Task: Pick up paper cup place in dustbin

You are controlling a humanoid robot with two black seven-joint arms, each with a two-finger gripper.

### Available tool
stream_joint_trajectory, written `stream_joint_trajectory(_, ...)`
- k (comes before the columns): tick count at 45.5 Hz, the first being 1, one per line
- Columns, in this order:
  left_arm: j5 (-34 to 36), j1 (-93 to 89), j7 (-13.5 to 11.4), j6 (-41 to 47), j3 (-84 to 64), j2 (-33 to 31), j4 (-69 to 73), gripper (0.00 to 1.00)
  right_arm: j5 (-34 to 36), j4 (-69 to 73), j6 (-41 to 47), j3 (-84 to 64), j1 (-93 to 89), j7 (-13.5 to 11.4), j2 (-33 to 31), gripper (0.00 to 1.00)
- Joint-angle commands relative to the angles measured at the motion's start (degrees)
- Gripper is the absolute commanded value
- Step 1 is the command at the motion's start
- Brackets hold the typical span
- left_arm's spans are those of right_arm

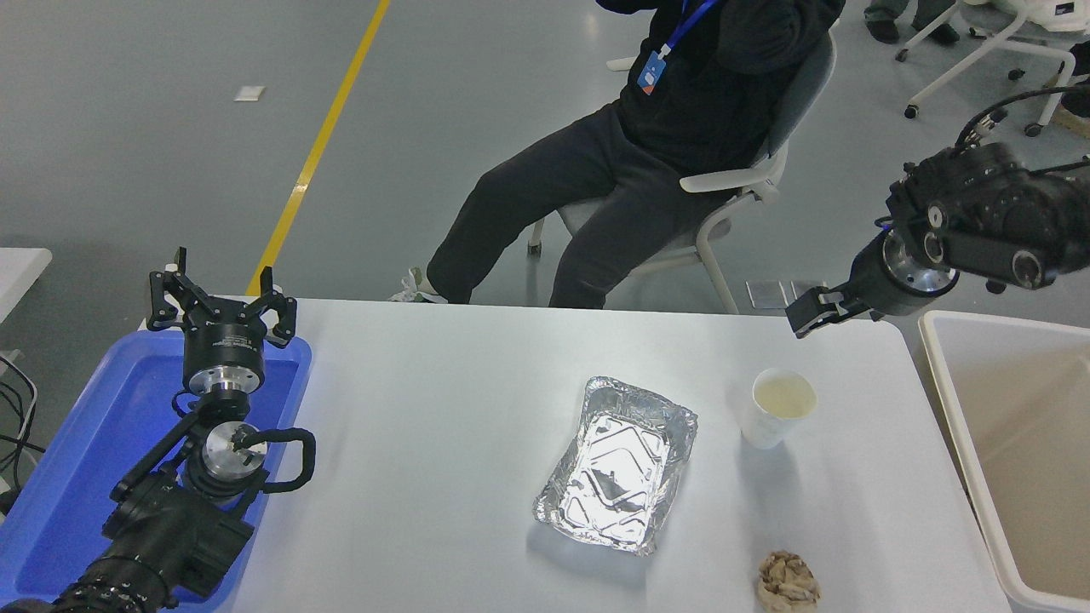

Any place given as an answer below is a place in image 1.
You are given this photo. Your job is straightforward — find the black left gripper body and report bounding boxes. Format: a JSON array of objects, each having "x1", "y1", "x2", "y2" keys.
[{"x1": 181, "y1": 308, "x2": 267, "y2": 380}]

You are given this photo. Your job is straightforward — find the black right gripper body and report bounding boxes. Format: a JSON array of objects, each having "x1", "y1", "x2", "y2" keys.
[{"x1": 841, "y1": 232, "x2": 910, "y2": 321}]

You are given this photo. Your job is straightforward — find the white paper cup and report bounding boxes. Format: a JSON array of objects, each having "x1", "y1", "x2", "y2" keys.
[{"x1": 740, "y1": 367, "x2": 818, "y2": 450}]

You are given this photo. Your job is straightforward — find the blue plastic tray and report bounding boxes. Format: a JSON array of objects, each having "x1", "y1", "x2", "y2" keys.
[{"x1": 0, "y1": 330, "x2": 313, "y2": 610}]

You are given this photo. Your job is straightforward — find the small white table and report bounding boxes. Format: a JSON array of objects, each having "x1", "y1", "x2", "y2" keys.
[{"x1": 0, "y1": 247, "x2": 54, "y2": 324}]

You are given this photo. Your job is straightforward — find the white and grey chair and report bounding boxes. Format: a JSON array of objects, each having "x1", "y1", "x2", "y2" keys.
[{"x1": 526, "y1": 30, "x2": 840, "y2": 314}]

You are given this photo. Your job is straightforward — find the seated person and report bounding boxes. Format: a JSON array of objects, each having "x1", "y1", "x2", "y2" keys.
[{"x1": 389, "y1": 0, "x2": 846, "y2": 309}]

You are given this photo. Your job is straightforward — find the large pale bin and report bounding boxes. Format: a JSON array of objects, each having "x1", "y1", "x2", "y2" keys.
[{"x1": 918, "y1": 309, "x2": 1090, "y2": 613}]

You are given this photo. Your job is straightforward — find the silver foil tray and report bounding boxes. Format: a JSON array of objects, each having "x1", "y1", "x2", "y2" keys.
[{"x1": 533, "y1": 375, "x2": 699, "y2": 558}]

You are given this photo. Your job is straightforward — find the white rolling chair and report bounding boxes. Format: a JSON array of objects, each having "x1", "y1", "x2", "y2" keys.
[{"x1": 896, "y1": 0, "x2": 1090, "y2": 139}]

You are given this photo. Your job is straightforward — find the crumpled tan paper ball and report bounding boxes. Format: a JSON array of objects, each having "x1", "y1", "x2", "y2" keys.
[{"x1": 757, "y1": 550, "x2": 822, "y2": 613}]

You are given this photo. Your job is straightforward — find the black cables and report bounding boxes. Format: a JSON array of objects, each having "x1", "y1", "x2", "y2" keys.
[{"x1": 0, "y1": 349, "x2": 40, "y2": 516}]

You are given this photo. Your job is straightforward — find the blue lanyard badge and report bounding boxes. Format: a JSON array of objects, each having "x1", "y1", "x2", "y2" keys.
[{"x1": 636, "y1": 0, "x2": 721, "y2": 96}]

